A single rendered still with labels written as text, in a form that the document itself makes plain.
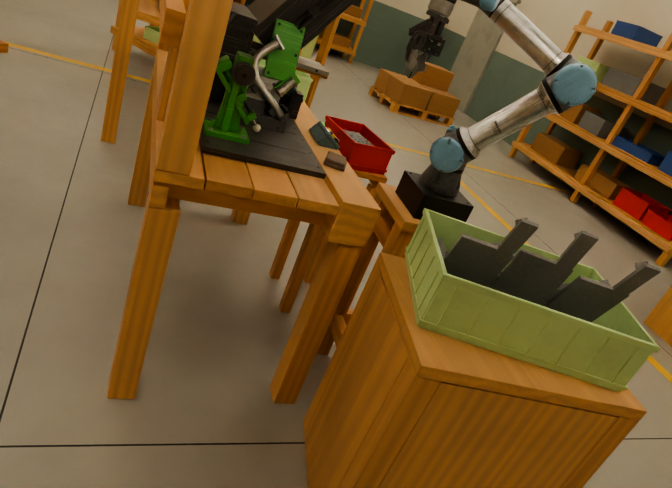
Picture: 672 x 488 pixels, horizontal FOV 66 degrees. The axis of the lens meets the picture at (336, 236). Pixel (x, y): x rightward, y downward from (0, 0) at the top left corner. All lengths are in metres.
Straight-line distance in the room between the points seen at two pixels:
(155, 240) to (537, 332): 1.09
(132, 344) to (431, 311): 0.99
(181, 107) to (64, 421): 1.08
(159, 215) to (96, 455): 0.78
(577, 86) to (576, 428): 0.95
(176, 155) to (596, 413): 1.31
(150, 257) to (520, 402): 1.10
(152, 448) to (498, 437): 1.08
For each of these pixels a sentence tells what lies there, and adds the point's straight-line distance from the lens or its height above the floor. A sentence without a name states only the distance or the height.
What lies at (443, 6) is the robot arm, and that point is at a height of 1.51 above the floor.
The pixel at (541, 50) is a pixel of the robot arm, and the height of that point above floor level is 1.50.
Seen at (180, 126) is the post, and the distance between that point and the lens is 1.45.
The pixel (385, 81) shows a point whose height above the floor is 0.31.
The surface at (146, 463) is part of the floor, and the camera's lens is 1.87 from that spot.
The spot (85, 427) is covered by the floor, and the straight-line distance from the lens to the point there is 1.94.
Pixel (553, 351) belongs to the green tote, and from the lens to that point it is 1.52.
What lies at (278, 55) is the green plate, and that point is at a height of 1.15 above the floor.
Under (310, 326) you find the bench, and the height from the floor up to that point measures 0.40.
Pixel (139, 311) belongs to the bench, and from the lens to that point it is 1.76.
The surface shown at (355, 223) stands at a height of 0.83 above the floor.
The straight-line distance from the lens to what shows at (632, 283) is 1.57.
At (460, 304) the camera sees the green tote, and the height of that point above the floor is 0.89.
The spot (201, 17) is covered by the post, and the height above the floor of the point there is 1.29.
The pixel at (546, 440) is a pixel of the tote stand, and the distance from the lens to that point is 1.61.
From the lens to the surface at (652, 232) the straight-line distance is 6.75.
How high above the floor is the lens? 1.49
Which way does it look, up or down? 25 degrees down
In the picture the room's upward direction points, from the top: 22 degrees clockwise
